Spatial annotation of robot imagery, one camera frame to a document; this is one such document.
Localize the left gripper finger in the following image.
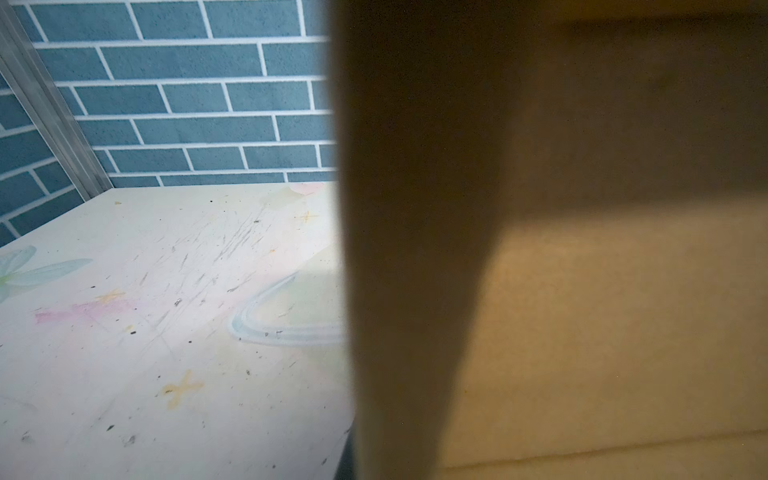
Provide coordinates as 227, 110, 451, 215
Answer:
333, 424, 356, 480

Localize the cardboard box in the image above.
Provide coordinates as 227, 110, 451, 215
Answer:
328, 1, 767, 479

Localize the left aluminium corner post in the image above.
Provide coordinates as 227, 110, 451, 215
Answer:
1, 1, 113, 201

